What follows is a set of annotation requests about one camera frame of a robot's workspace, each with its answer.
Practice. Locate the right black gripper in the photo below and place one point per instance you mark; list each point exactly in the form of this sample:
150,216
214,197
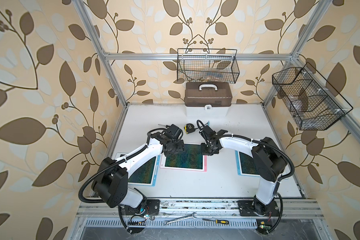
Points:
204,152

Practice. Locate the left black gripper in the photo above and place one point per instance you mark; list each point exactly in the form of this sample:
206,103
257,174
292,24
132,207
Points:
181,146

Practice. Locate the pink writing tablet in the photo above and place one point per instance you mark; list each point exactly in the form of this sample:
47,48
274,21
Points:
191,159

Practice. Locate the blue writing tablet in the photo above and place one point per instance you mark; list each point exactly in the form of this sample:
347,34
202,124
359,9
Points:
146,175
245,165

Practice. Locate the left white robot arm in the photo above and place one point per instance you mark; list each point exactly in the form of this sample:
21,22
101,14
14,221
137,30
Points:
111,182

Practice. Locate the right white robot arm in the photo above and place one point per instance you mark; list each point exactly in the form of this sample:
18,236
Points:
272,164

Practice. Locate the black yellow tape measure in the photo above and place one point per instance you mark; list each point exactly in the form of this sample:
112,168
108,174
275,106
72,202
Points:
190,128

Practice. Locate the brown white toolbox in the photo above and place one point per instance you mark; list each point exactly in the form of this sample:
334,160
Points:
210,99

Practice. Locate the yellow black screwdriver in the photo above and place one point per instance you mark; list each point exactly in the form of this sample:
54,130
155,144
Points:
223,222

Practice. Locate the silver wrench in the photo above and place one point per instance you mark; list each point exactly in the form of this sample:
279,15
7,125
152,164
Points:
191,216

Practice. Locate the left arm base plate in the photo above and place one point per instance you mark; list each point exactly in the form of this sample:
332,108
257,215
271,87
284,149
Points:
146,207

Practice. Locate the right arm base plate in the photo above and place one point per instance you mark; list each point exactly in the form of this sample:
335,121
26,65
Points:
246,208

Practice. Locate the back wire basket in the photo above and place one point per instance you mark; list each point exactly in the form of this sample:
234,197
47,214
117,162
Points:
207,65

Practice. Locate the wire basket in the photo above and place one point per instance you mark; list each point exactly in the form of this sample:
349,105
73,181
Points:
207,65
313,102

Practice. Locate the aluminium front rail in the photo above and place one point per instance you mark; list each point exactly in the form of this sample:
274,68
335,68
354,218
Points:
295,209

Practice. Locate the right wire basket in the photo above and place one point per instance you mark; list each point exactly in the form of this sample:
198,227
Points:
313,102

